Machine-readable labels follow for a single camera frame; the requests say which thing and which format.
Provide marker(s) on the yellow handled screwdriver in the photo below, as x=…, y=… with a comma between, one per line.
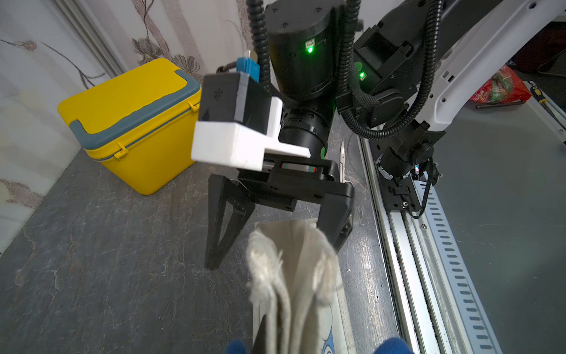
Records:
x=556, y=113

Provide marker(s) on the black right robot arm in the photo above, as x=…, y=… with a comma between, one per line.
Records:
x=398, y=84

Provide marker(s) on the aluminium mounting rail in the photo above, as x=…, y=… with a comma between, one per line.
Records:
x=438, y=306

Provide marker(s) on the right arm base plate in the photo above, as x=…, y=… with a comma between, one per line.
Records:
x=399, y=193

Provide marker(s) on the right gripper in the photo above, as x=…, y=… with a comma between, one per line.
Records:
x=283, y=181

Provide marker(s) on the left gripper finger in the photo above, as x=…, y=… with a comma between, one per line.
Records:
x=260, y=342

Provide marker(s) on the red snack packet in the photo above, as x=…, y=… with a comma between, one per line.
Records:
x=505, y=86

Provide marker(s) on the yellow cooler box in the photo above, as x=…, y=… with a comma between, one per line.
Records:
x=139, y=125

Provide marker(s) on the white Doraemon canvas bag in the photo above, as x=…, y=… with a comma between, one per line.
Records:
x=296, y=282

